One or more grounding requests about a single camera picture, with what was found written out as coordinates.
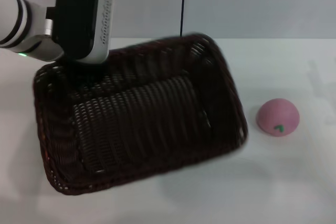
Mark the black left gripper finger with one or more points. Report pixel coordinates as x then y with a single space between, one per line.
90 70

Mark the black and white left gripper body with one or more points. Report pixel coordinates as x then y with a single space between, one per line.
78 16

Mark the dark brown woven basket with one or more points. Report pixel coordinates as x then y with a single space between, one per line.
157 103

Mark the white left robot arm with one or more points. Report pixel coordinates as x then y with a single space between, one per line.
34 43

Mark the pink peach toy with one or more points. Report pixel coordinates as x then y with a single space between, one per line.
275 113

